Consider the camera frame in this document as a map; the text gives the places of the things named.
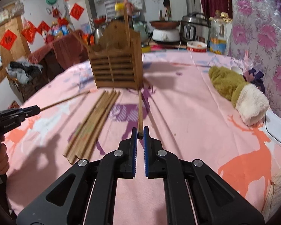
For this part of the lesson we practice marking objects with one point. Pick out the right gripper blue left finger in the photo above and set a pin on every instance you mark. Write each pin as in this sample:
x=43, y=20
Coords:
x=86, y=192

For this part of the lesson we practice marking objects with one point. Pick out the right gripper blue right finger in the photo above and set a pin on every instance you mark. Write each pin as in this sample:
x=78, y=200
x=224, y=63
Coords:
x=194, y=193

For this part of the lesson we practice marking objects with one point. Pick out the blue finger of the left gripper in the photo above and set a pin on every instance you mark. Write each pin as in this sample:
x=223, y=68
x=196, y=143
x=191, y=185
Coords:
x=29, y=112

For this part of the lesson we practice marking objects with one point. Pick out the left human hand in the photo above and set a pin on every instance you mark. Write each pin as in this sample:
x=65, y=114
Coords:
x=4, y=163

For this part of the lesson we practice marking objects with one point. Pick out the pile of grey clothes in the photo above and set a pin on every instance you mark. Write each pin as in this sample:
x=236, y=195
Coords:
x=24, y=71

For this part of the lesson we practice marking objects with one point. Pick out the dark red cloth cabinet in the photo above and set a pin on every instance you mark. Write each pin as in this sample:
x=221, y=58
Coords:
x=68, y=52

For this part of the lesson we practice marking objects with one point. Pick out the pink deer print tablecloth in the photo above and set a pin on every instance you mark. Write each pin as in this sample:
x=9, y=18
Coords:
x=182, y=109

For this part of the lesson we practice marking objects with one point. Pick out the brown wooden utensil holder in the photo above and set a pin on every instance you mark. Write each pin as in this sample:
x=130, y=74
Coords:
x=113, y=63

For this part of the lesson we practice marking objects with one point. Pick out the white plastic container lid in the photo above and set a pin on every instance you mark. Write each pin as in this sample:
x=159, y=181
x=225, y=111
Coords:
x=273, y=126

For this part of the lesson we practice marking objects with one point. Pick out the olive and white plush glove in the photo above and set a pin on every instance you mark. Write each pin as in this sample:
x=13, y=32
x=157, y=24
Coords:
x=249, y=101

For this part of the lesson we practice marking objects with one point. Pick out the stainless steel kettle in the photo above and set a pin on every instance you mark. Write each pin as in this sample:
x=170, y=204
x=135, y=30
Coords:
x=93, y=39

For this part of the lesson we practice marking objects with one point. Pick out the white refrigerator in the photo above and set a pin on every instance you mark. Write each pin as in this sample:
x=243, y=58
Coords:
x=82, y=14

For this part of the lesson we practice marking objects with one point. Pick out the purple cloth piece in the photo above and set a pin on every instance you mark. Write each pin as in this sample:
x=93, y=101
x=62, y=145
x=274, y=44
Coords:
x=255, y=77

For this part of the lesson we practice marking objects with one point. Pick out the dark soy sauce bottle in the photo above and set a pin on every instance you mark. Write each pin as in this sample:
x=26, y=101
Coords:
x=119, y=11

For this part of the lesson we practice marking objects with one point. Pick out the light green rice cooker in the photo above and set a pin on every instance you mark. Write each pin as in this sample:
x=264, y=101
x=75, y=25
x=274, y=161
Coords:
x=141, y=28

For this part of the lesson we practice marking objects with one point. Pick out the red white bowl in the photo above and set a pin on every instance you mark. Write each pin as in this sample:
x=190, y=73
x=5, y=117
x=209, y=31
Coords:
x=196, y=46

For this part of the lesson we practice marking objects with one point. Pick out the clear oil bottle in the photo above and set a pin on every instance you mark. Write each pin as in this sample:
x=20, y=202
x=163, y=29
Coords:
x=218, y=38

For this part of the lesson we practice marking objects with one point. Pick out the white electric cooker with pan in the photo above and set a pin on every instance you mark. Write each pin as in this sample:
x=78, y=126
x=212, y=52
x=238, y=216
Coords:
x=165, y=31

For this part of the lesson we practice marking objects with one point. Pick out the silver pressure cooker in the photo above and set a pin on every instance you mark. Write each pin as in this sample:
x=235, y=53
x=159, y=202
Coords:
x=194, y=27

